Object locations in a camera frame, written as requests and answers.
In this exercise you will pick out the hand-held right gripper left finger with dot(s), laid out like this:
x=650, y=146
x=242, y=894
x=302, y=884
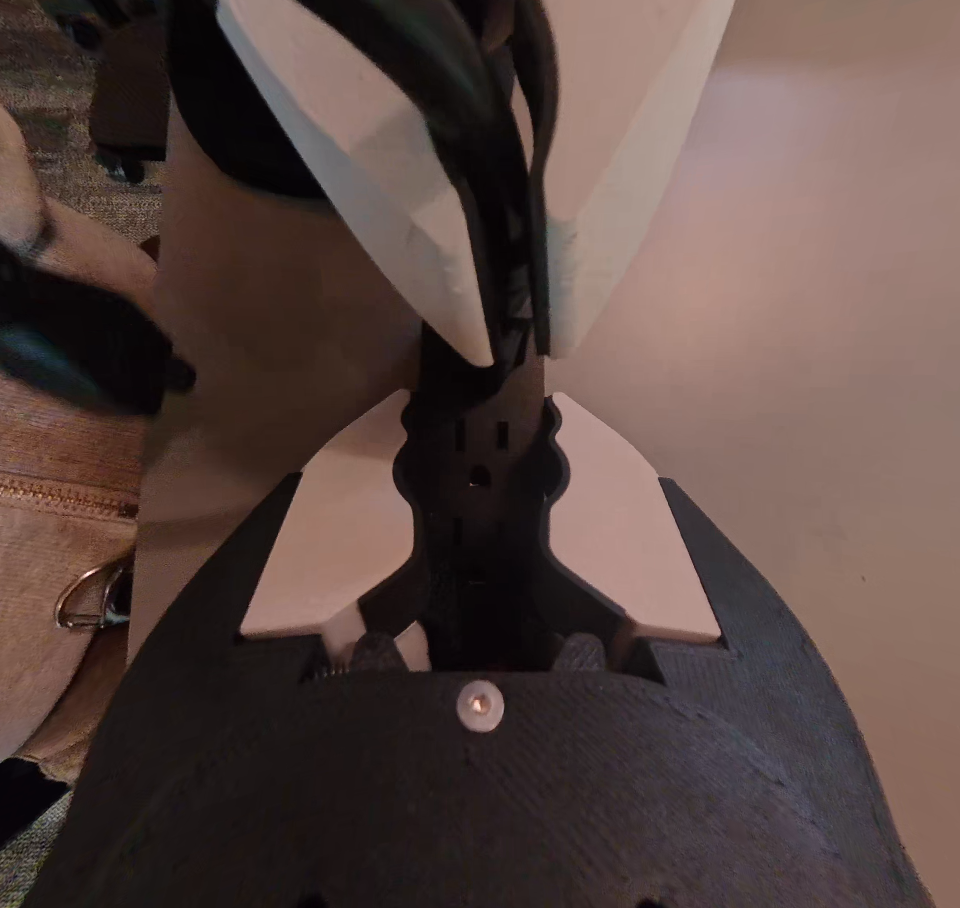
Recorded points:
x=330, y=533

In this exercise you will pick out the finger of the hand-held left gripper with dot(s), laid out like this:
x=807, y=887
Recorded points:
x=622, y=98
x=360, y=143

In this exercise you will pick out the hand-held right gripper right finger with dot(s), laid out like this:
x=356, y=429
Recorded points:
x=630, y=541

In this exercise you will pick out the black power strip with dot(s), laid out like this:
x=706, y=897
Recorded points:
x=480, y=466

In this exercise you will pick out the dark rolling cabinet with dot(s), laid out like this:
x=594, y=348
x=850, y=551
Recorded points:
x=127, y=91

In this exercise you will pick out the person's zip jacket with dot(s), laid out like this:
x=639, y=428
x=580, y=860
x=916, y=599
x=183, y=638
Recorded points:
x=67, y=473

